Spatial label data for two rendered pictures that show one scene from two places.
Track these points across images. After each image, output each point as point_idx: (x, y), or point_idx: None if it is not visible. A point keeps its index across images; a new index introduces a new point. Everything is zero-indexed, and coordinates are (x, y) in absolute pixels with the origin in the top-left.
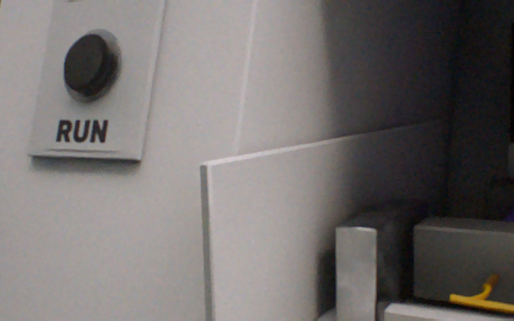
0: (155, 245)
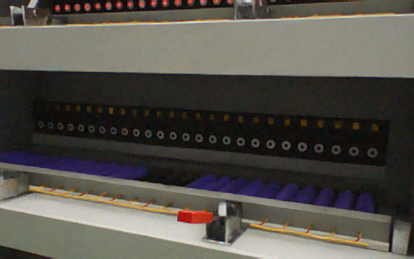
0: None
